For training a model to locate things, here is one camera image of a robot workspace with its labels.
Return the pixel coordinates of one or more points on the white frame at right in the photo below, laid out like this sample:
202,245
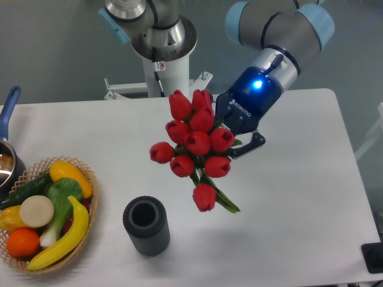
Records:
371,136

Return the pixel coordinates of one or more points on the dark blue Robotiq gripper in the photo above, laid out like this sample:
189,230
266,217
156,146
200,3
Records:
243,105

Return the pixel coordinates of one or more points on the blue handled saucepan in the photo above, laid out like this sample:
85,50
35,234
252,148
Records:
12,166

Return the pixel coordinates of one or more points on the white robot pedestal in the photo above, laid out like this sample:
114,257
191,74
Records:
162,79

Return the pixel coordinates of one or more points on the green bok choy toy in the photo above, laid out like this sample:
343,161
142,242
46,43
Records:
58,193

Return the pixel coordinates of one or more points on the beige round disc toy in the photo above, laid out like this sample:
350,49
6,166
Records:
36,211

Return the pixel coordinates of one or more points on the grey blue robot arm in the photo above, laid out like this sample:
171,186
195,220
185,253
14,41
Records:
288,35

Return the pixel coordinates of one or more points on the red tulip bouquet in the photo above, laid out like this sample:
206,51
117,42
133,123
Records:
200,150

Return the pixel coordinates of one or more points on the red fruit toy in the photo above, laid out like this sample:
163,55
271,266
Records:
86,204

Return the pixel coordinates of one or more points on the yellow plastic banana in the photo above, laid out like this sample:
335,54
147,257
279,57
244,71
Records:
67,243

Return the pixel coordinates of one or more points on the green cucumber toy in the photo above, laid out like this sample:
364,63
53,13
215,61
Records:
32,188

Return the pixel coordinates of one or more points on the black device at edge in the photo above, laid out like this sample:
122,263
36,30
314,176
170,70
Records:
372,254

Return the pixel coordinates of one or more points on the orange fruit toy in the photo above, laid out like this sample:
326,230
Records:
22,242

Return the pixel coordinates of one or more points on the dark grey ribbed vase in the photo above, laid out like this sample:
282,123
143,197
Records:
146,222

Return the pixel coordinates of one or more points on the woven wicker basket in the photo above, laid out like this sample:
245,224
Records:
37,171

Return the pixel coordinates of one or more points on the yellow squash toy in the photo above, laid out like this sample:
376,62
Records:
64,169

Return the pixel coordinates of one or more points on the yellow bell pepper toy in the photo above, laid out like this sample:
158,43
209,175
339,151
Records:
11,220

